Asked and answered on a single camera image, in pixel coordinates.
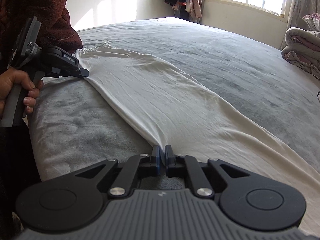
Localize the white shirt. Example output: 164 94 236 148
75 42 320 195

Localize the person's left hand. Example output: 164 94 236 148
0 69 44 121

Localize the hanging pink garment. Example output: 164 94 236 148
185 0 202 19

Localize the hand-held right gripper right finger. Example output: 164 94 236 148
164 145 250 197

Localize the lace curtain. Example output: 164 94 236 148
280 0 320 50

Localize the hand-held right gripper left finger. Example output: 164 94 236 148
75 146 160 198

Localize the folded grey pink quilt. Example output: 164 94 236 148
281 27 320 80

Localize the maroon fleece sleeve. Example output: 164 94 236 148
0 0 83 75

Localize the maroon and grey pillow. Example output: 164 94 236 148
302 13 320 32

